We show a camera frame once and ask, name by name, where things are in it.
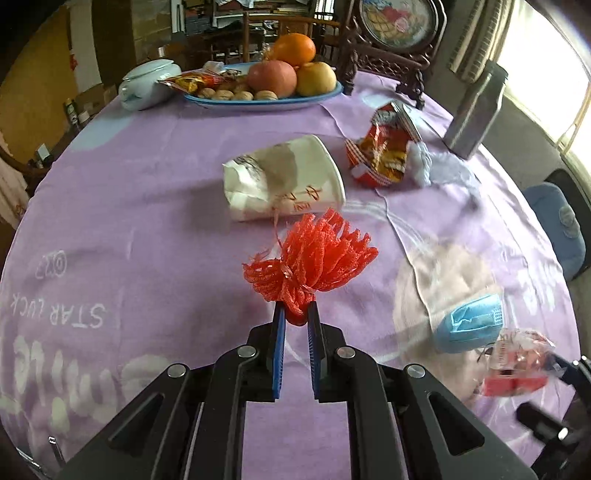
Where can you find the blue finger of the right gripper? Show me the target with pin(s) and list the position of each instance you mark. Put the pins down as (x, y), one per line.
(544, 427)
(575, 373)

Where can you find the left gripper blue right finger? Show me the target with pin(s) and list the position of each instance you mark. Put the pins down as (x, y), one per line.
(403, 423)

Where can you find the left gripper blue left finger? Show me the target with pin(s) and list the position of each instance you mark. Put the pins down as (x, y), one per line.
(189, 423)

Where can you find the red white candy wrapper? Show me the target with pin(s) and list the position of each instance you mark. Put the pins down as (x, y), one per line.
(518, 364)

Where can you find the red foam fruit net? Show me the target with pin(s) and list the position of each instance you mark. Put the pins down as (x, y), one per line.
(319, 254)

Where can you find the white paper cup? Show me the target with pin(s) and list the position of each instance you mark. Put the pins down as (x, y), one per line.
(291, 178)

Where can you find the red snack bag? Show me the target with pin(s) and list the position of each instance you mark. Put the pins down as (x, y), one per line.
(380, 158)

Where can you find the blue face mask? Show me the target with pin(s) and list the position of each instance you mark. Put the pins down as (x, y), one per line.
(470, 326)

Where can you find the purple printed tablecloth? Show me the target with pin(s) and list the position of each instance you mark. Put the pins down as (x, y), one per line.
(127, 261)

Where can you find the clear crumpled plastic bag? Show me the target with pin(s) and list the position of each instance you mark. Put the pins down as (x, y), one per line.
(439, 169)

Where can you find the silver metal bottle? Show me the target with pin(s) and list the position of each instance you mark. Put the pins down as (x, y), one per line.
(477, 112)

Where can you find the blue fruit plate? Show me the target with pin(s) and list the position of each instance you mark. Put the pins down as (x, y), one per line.
(235, 94)

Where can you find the white ceramic lidded pot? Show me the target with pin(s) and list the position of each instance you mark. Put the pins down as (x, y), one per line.
(141, 87)

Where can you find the red snack packet on plate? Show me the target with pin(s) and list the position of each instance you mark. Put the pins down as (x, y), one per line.
(191, 82)

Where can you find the yellow pear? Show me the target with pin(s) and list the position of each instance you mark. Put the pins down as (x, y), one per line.
(315, 78)

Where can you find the red apple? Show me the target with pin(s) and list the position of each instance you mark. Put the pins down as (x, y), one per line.
(273, 75)

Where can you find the round embroidered wooden screen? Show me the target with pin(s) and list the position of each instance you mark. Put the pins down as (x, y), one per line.
(393, 39)

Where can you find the orange fruit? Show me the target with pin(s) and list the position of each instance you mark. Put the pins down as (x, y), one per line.
(295, 49)

